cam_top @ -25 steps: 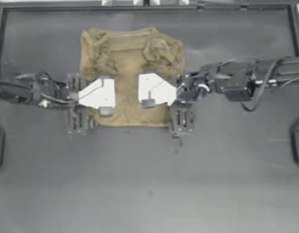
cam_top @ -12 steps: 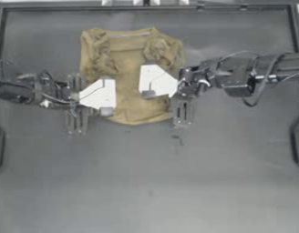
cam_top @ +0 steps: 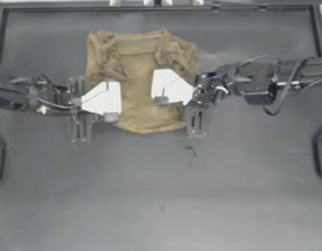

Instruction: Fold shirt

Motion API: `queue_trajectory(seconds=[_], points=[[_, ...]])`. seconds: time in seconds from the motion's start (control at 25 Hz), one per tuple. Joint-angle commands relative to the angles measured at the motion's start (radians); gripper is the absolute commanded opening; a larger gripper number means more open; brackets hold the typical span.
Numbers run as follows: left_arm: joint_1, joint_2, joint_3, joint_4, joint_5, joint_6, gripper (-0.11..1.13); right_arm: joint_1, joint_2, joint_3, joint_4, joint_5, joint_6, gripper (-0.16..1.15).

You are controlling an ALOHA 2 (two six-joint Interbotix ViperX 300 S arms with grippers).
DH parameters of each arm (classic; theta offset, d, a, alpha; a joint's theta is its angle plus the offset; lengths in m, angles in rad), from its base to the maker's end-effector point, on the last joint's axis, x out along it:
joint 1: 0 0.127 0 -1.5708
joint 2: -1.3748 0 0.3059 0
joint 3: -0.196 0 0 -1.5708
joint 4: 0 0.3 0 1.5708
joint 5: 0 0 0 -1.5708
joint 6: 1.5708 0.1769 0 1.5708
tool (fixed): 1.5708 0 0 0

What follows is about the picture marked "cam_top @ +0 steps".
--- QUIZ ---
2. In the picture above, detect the tan camouflage t-shirt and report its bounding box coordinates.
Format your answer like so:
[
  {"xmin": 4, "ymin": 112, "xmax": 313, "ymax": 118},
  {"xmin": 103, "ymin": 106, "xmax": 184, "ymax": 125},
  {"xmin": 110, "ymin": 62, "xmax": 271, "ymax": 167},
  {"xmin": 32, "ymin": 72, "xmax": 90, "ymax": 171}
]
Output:
[{"xmin": 85, "ymin": 28, "xmax": 201, "ymax": 134}]

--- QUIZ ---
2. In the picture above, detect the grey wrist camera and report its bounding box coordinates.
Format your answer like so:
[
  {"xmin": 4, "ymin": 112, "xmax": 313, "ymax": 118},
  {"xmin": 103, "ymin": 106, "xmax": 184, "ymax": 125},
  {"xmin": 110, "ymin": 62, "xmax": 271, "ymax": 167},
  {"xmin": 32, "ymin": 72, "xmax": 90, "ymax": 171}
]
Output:
[
  {"xmin": 153, "ymin": 95, "xmax": 170, "ymax": 107},
  {"xmin": 102, "ymin": 112, "xmax": 121, "ymax": 124}
]

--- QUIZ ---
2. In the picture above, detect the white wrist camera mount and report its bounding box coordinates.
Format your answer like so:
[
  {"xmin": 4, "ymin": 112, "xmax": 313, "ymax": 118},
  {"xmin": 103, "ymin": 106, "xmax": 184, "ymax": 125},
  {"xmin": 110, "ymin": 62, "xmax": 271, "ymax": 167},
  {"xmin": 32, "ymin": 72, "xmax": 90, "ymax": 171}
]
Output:
[
  {"xmin": 81, "ymin": 79, "xmax": 123, "ymax": 116},
  {"xmin": 150, "ymin": 67, "xmax": 196, "ymax": 106}
]

